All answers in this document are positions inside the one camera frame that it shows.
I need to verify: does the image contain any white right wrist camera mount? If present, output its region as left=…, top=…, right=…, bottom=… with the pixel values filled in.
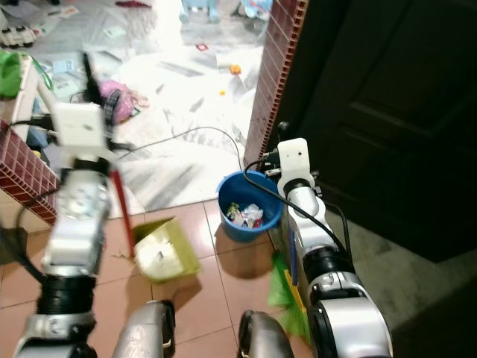
left=276, top=137, right=313, bottom=189

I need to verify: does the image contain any silver left robot leg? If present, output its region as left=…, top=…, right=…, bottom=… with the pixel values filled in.
left=112, top=300, right=177, bottom=358

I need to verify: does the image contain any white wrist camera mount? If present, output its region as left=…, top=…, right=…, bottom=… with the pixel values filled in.
left=276, top=137, right=313, bottom=189
left=54, top=102, right=114, bottom=169

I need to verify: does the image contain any crumpled rubbish pile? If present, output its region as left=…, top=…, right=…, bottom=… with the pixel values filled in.
left=225, top=201, right=266, bottom=228

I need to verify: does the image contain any green plastic bag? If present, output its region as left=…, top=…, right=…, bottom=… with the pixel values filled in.
left=0, top=50, right=22, bottom=99

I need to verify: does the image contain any thin black cable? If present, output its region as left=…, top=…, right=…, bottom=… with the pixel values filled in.
left=118, top=125, right=244, bottom=172

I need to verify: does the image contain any yellow dustpan with red handle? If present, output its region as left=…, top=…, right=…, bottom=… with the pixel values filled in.
left=108, top=170, right=203, bottom=283

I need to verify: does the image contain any blue plastic bucket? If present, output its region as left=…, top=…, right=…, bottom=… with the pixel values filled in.
left=217, top=171, right=285, bottom=244

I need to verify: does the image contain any silver robot leg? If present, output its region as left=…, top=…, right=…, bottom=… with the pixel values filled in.
left=112, top=300, right=177, bottom=358
left=239, top=310, right=297, bottom=358

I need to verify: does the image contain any green broom with blue handle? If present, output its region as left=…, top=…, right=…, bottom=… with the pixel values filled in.
left=267, top=224, right=311, bottom=342

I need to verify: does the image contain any light blue toy stool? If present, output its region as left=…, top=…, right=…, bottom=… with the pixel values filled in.
left=180, top=0, right=225, bottom=22

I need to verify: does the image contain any silver right robot leg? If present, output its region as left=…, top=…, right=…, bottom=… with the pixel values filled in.
left=239, top=310, right=297, bottom=358

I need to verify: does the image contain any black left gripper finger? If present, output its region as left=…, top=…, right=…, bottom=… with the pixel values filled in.
left=83, top=52, right=102, bottom=104

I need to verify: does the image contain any pink cloth bundle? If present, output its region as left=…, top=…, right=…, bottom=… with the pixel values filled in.
left=100, top=79, right=136, bottom=122

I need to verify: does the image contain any dark wooden door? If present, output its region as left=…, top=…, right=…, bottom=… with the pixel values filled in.
left=277, top=0, right=477, bottom=263

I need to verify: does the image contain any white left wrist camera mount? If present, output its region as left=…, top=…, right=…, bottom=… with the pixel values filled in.
left=54, top=102, right=114, bottom=169

